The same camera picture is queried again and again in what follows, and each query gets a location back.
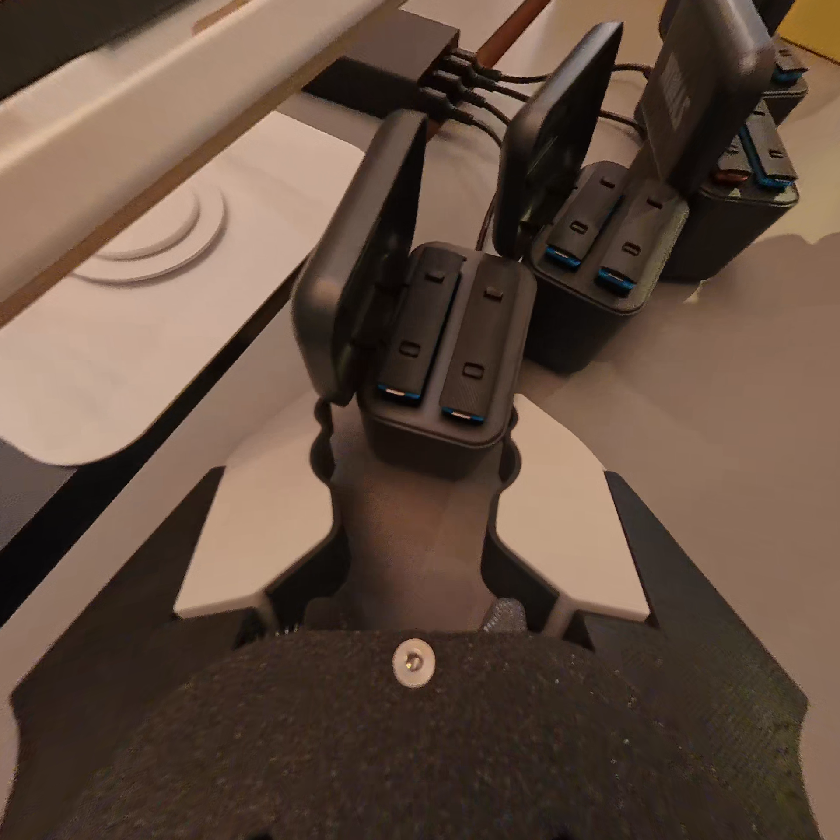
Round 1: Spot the black camera battery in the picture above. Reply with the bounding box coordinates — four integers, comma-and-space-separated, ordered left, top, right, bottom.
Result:
372, 250, 468, 405
545, 164, 634, 274
768, 46, 811, 88
595, 178, 686, 298
742, 112, 802, 194
709, 132, 765, 187
437, 259, 529, 431

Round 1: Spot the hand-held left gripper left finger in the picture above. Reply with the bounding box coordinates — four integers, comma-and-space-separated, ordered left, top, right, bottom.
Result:
174, 394, 349, 624

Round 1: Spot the white stand base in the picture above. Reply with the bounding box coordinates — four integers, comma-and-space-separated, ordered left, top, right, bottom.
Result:
0, 112, 368, 469

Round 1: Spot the wooden sign board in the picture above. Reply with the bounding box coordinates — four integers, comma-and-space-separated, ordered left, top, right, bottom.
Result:
0, 0, 421, 332

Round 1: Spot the black battery charging case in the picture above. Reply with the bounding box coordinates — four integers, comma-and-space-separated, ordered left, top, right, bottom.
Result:
292, 112, 539, 631
759, 0, 815, 128
637, 0, 804, 283
493, 20, 693, 375

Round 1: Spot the black charging cable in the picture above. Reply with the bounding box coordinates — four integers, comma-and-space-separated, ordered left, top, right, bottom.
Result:
447, 53, 657, 132

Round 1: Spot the black multi-port power hub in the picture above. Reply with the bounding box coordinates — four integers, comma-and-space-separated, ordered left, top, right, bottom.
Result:
305, 16, 463, 122

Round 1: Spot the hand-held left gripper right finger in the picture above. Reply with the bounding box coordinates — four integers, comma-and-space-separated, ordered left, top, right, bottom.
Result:
479, 394, 653, 637

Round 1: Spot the dark flat pad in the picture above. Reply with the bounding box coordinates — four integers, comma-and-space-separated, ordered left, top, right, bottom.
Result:
0, 309, 299, 620

